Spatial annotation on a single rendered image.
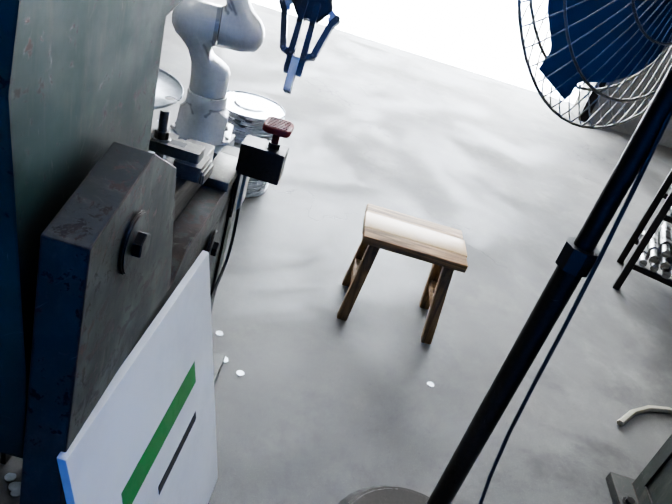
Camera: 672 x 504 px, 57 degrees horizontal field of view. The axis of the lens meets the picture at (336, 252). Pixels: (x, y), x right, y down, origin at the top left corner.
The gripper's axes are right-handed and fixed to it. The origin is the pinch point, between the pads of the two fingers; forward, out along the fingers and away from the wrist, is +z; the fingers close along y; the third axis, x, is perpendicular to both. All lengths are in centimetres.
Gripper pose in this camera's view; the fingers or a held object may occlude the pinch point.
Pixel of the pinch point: (291, 74)
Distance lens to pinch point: 130.1
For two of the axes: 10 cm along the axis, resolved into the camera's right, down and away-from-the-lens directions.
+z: -2.9, 9.5, 0.8
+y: -9.6, -2.9, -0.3
